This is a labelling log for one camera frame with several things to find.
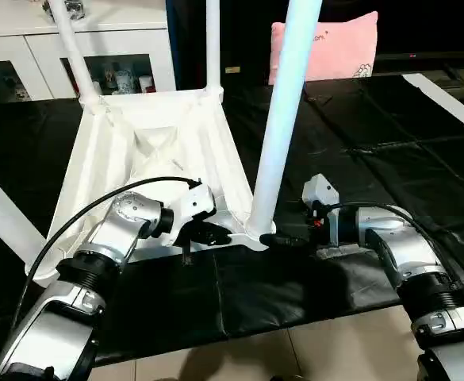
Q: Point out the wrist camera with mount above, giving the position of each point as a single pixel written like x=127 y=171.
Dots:
x=320 y=194
x=196 y=202

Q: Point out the dark robot foot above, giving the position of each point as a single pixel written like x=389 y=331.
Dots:
x=287 y=378

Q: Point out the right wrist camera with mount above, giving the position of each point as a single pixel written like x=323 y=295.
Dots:
x=320 y=194

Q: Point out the black work mat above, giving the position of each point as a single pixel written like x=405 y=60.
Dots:
x=374 y=159

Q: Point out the black furniture with yellow label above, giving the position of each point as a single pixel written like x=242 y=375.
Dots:
x=239 y=40

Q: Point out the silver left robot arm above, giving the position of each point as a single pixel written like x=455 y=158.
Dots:
x=97 y=254

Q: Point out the white plastic table top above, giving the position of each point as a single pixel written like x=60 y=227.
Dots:
x=160 y=143

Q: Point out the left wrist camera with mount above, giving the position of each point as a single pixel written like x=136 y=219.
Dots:
x=196 y=202

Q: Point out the white plastic table leg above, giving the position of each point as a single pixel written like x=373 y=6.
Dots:
x=5 y=210
x=74 y=51
x=287 y=111
x=213 y=48

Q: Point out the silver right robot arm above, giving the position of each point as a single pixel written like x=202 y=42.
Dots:
x=406 y=262

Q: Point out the dark low tv bench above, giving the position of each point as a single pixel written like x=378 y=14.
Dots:
x=430 y=63

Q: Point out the white cabinet with glass doors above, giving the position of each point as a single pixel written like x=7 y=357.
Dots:
x=65 y=51

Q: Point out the dark ornament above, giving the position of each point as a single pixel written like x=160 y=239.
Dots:
x=69 y=8

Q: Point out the pink pillow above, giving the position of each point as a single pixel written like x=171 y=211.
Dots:
x=335 y=49

